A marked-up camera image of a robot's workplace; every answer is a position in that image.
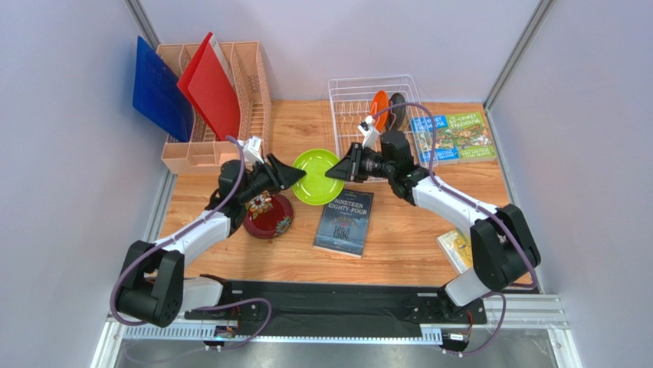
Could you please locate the red floral plate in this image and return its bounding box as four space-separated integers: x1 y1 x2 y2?
243 192 294 239

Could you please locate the orange plate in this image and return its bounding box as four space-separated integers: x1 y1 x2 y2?
370 90 389 132

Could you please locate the Nineteen Eighty-Four book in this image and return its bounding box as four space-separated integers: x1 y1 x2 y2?
313 189 374 258

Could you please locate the blue plastic folder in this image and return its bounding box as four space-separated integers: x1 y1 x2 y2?
133 37 195 143

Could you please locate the white wire dish rack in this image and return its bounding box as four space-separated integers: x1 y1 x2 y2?
327 74 432 184

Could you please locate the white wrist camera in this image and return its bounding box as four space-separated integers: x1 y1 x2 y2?
241 136 265 165
358 115 380 149

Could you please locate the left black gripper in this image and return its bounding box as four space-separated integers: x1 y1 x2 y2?
238 153 307 205

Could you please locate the green treehouse book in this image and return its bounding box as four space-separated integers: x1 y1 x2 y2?
445 112 497 163

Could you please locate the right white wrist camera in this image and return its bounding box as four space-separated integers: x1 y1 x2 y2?
358 115 380 149

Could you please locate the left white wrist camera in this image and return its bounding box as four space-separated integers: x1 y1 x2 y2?
241 136 265 165

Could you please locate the dark grey plate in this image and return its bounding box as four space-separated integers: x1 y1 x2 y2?
385 93 406 131

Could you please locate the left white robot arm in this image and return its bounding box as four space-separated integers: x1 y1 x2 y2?
110 154 306 327

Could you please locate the black base mat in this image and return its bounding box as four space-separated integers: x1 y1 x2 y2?
184 281 487 338

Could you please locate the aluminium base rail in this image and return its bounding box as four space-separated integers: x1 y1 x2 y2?
93 281 581 367

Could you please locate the yellow illustrated book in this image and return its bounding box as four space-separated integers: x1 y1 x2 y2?
436 229 473 274

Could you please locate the green plate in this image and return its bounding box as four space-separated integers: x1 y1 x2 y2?
292 149 344 206

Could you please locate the red plastic folder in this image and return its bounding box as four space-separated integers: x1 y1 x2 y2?
177 32 241 140

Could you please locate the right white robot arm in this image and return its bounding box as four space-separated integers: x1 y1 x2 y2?
325 130 541 309

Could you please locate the pink plastic file organizer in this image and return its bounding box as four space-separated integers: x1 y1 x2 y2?
156 41 272 175

